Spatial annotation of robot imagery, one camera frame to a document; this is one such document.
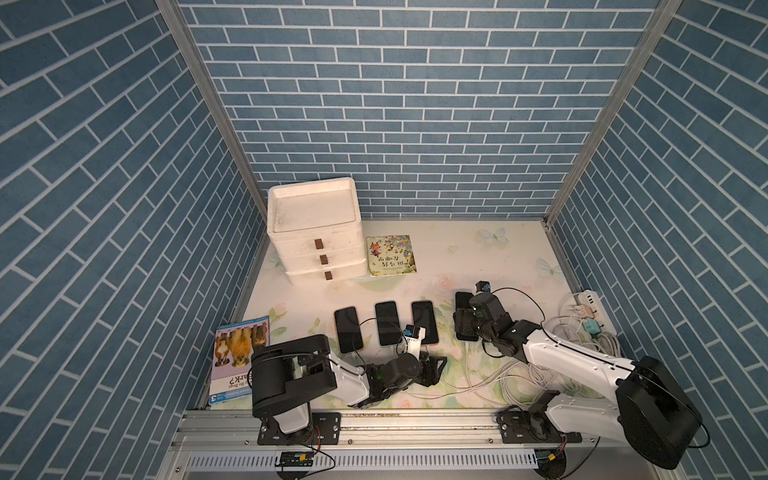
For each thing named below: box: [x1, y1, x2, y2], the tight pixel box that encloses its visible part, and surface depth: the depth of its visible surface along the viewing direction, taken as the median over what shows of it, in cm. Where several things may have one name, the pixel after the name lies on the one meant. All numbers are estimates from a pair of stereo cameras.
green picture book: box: [366, 235, 417, 277], surface depth 111 cm
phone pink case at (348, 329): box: [334, 306, 363, 353], surface depth 91 cm
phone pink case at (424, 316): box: [411, 300, 439, 345], surface depth 96 cm
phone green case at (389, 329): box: [375, 301, 402, 346], surface depth 96 cm
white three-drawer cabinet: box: [267, 177, 367, 287], surface depth 93 cm
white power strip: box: [580, 290, 611, 331], surface depth 96 cm
